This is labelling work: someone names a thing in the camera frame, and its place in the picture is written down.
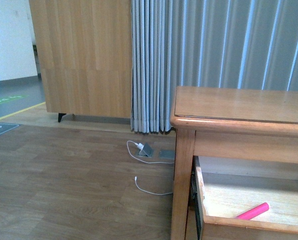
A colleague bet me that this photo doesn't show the light wooden cabinet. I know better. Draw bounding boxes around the light wooden cabinet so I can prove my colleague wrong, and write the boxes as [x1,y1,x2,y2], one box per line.
[29,0,132,118]

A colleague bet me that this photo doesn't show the wooden nightstand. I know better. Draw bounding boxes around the wooden nightstand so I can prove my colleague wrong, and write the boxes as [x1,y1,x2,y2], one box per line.
[170,86,298,240]

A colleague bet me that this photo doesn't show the open floor socket box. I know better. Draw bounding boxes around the open floor socket box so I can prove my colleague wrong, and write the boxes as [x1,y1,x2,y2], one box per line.
[137,143,154,158]

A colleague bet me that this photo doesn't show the wooden top drawer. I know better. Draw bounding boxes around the wooden top drawer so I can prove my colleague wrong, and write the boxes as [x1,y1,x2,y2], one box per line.
[191,156,298,240]

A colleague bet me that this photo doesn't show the white charger plug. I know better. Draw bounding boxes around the white charger plug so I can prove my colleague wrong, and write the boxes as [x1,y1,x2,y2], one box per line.
[135,143,144,150]

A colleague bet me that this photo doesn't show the pink marker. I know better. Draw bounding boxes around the pink marker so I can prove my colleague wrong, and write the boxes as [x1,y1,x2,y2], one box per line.
[235,202,270,220]

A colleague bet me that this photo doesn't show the white charger cable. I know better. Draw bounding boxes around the white charger cable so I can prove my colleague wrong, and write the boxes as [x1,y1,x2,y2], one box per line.
[126,140,175,196]

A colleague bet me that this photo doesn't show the grey pleated curtain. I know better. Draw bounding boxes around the grey pleated curtain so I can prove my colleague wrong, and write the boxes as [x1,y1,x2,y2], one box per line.
[130,0,298,134]

